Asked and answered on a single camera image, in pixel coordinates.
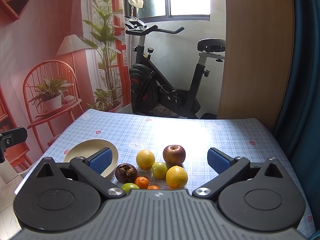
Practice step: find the yellow lemon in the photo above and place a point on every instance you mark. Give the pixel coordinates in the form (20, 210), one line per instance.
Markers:
(176, 177)
(145, 159)

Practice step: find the printed wall backdrop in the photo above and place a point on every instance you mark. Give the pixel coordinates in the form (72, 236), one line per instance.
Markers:
(45, 42)

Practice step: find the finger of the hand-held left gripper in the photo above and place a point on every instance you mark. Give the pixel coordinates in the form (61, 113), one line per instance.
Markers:
(15, 135)

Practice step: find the wooden panel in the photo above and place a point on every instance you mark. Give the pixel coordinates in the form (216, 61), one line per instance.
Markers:
(257, 55)

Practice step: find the dark purple mangosteen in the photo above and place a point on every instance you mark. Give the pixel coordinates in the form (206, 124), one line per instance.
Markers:
(125, 173)

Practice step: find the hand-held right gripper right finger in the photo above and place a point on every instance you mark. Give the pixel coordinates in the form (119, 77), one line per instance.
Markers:
(218, 161)

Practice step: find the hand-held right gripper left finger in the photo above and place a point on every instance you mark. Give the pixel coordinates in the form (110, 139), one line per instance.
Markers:
(101, 160)

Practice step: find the small green fruit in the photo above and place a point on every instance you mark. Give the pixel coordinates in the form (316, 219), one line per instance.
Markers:
(159, 170)
(130, 187)

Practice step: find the dark teal curtain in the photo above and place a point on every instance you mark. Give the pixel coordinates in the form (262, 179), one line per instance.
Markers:
(303, 67)

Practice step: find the red apple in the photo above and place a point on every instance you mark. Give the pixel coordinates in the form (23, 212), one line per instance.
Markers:
(174, 155)

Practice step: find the blue plaid tablecloth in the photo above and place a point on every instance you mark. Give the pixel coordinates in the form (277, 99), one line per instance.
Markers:
(175, 132)

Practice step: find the white cloth cover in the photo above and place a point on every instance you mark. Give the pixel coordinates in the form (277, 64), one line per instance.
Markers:
(136, 1)

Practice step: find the orange mandarin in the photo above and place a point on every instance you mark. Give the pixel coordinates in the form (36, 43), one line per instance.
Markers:
(153, 187)
(141, 182)

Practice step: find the cream oval plate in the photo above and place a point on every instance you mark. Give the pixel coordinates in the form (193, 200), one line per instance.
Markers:
(80, 152)

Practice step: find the black exercise bike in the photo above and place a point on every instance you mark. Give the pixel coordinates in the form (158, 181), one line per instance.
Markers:
(147, 85)

